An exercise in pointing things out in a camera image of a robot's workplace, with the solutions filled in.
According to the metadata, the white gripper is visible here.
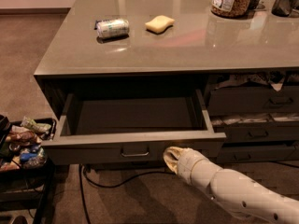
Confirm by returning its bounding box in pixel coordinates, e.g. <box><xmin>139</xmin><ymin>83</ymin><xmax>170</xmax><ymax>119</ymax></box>
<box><xmin>164</xmin><ymin>147</ymin><xmax>221</xmax><ymax>186</ymax></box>

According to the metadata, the grey drawer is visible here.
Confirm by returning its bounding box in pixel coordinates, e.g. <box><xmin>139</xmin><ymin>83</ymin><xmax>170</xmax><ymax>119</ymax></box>
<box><xmin>44</xmin><ymin>91</ymin><xmax>226</xmax><ymax>165</ymax></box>
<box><xmin>214</xmin><ymin>122</ymin><xmax>299</xmax><ymax>143</ymax></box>
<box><xmin>216</xmin><ymin>145</ymin><xmax>299</xmax><ymax>163</ymax></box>
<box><xmin>207</xmin><ymin>86</ymin><xmax>299</xmax><ymax>116</ymax></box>

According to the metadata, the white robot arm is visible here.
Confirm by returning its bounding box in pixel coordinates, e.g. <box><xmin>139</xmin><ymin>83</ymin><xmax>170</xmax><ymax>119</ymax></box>
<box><xmin>164</xmin><ymin>147</ymin><xmax>299</xmax><ymax>224</ymax></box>

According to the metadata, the yellow sponge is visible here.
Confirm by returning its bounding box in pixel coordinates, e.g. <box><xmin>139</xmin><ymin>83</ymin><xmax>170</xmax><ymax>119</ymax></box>
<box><xmin>145</xmin><ymin>15</ymin><xmax>175</xmax><ymax>34</ymax></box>

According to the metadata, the green snack packet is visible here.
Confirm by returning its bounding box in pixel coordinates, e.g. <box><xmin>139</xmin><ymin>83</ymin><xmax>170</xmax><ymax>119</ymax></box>
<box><xmin>21</xmin><ymin>117</ymin><xmax>51</xmax><ymax>133</ymax></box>

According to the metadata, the green white soda can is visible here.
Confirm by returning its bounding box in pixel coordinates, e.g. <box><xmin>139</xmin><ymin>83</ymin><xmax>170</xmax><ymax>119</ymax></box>
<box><xmin>95</xmin><ymin>19</ymin><xmax>129</xmax><ymax>39</ymax></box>

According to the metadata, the grey cabinet counter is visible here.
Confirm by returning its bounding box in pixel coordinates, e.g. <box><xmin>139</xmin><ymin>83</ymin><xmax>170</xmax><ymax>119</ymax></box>
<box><xmin>35</xmin><ymin>0</ymin><xmax>299</xmax><ymax>116</ymax></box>

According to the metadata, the blue snack packet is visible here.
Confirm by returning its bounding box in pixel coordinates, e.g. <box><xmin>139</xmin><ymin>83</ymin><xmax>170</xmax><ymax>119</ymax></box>
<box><xmin>20</xmin><ymin>153</ymin><xmax>37</xmax><ymax>162</ymax></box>

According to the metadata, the black snack tray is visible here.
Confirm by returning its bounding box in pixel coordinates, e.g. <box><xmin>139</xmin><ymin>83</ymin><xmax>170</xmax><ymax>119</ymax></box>
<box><xmin>0</xmin><ymin>116</ymin><xmax>56</xmax><ymax>173</ymax></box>

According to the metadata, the brown snack packet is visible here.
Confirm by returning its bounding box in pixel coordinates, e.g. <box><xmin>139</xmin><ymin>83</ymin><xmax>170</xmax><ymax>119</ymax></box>
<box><xmin>6</xmin><ymin>131</ymin><xmax>37</xmax><ymax>142</ymax></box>

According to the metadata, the large jar of nuts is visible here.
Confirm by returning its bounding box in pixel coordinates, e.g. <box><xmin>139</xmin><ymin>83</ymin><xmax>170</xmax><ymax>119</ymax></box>
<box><xmin>211</xmin><ymin>0</ymin><xmax>250</xmax><ymax>18</ymax></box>

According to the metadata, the dark glass object right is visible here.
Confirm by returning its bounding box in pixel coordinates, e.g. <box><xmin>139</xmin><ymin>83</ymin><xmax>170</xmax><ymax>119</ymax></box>
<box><xmin>271</xmin><ymin>0</ymin><xmax>299</xmax><ymax>17</ymax></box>

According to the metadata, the silver drawer handle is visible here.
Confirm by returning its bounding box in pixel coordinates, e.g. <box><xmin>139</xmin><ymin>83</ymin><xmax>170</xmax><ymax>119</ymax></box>
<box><xmin>121</xmin><ymin>144</ymin><xmax>150</xmax><ymax>158</ymax></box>

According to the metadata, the black power cable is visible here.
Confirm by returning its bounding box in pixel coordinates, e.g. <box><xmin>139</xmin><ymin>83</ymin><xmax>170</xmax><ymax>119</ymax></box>
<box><xmin>78</xmin><ymin>163</ymin><xmax>176</xmax><ymax>224</ymax></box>

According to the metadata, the black cart frame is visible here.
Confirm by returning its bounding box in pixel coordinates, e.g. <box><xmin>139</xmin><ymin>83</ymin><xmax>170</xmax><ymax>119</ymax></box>
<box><xmin>0</xmin><ymin>114</ymin><xmax>57</xmax><ymax>224</ymax></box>

